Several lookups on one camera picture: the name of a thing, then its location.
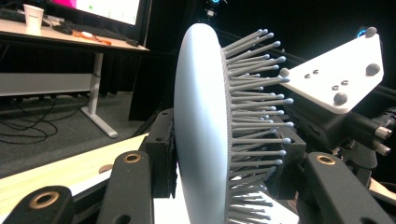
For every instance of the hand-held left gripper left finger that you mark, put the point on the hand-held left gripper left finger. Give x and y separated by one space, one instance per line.
160 149

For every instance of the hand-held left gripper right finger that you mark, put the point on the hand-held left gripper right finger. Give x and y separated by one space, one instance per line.
294 147

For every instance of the light blue hairbrush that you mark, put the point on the light blue hairbrush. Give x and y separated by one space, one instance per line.
202 124

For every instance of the computer monitor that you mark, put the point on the computer monitor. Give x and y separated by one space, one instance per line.
109 9

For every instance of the black computer mouse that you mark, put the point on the black computer mouse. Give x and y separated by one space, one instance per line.
63 30

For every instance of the desk with white legs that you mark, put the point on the desk with white legs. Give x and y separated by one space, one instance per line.
46 35

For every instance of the white paper cup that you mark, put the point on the white paper cup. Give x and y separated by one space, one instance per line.
33 17

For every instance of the black keyboard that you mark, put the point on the black keyboard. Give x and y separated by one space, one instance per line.
12 15

